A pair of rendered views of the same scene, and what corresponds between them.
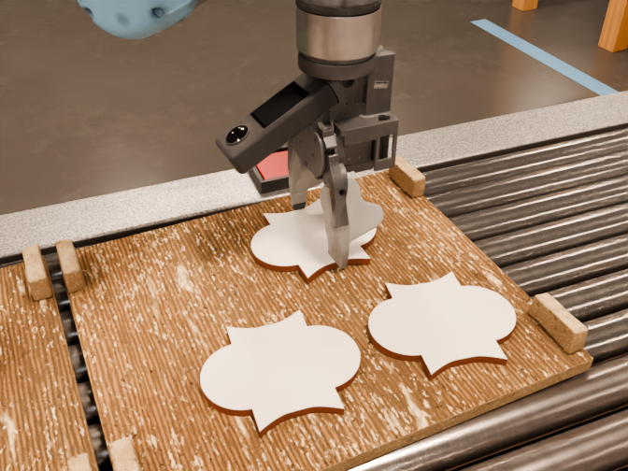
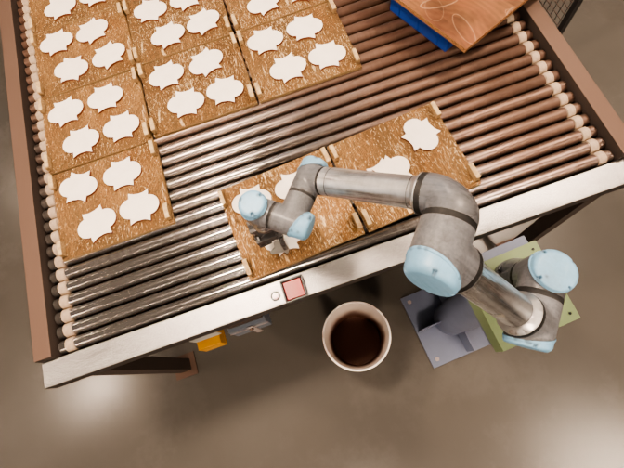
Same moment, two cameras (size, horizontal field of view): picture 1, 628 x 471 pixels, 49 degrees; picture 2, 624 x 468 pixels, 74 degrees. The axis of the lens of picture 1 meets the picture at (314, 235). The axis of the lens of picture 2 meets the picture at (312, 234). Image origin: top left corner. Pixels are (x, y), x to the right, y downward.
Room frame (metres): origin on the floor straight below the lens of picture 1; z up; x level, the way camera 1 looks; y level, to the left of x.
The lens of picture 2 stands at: (0.98, 0.24, 2.23)
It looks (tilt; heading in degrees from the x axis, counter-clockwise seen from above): 71 degrees down; 200
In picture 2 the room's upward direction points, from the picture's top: 18 degrees counter-clockwise
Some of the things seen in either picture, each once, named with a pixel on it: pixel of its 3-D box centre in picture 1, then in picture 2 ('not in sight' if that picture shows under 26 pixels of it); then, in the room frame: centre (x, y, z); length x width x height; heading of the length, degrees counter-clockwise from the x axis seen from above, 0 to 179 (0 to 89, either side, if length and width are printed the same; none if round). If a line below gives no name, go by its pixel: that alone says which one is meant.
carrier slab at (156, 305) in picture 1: (302, 306); (289, 212); (0.49, 0.01, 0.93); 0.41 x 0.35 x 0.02; 115
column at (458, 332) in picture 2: not in sight; (472, 306); (0.72, 0.73, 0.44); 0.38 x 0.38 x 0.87; 25
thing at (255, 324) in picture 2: not in sight; (248, 317); (0.83, -0.14, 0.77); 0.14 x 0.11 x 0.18; 111
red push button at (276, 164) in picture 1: (279, 168); (293, 289); (0.75, 0.04, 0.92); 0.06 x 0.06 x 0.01; 21
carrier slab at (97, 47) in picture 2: not in sight; (82, 49); (-0.23, -0.90, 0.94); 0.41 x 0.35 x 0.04; 111
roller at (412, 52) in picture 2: not in sight; (280, 98); (0.01, -0.06, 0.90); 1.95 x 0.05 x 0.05; 111
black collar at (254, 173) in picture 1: (279, 167); (293, 289); (0.75, 0.04, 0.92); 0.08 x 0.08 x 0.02; 21
